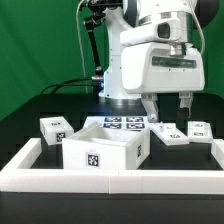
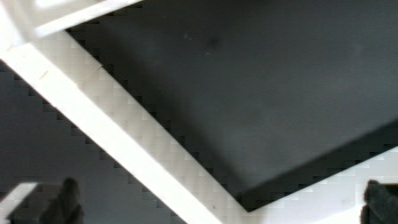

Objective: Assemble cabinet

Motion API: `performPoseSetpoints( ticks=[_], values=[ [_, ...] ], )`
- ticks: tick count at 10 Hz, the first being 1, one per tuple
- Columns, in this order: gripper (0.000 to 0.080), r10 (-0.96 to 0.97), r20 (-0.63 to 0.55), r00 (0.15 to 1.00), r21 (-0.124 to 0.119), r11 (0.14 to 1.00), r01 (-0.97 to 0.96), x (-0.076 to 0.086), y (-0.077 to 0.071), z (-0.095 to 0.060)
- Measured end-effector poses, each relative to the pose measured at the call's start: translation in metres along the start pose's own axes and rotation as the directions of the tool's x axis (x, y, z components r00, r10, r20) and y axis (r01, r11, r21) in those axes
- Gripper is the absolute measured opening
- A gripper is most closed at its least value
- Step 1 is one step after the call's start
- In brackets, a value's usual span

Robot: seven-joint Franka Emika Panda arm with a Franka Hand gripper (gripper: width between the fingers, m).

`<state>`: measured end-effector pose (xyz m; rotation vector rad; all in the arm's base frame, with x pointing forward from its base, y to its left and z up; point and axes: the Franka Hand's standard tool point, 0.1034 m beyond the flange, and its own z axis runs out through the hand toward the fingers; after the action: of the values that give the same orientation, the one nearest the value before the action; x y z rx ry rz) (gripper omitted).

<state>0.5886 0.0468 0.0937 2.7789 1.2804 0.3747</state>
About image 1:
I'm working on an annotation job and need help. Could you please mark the small white tagged block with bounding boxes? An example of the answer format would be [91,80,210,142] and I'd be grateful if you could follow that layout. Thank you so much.
[40,116,74,145]

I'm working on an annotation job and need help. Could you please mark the white cabinet body box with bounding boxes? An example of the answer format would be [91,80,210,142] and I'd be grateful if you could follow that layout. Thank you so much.
[62,122,150,170]

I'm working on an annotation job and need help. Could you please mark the black cables at base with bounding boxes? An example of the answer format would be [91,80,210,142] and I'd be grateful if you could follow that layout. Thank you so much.
[40,77,104,96]

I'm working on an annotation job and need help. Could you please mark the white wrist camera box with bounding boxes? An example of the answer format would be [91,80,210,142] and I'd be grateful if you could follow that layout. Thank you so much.
[120,18,182,46]

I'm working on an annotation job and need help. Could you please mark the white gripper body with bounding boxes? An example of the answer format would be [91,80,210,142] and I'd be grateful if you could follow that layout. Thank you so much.
[121,43,205,94]

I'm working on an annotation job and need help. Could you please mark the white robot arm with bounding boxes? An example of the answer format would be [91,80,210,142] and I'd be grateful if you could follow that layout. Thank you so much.
[115,0,220,122]

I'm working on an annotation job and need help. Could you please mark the white marker tag sheet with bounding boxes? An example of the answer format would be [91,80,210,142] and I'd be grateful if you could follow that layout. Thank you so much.
[84,116,154,131]

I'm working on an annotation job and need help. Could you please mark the grey cable on stand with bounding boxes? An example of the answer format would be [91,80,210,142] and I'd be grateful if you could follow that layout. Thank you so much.
[75,0,89,95]

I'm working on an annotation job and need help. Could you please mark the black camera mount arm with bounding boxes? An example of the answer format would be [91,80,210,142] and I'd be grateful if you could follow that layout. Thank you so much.
[79,0,124,83]

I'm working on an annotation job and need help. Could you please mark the white cabinet door panel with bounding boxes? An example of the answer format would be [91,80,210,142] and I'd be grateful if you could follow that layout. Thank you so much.
[150,123,190,146]

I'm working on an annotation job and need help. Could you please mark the white U-shaped border frame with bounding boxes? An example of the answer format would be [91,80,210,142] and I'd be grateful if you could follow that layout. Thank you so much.
[0,138,224,195]

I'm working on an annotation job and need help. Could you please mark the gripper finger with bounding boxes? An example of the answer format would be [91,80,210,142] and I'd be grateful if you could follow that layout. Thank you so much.
[178,92,193,119]
[141,93,158,123]

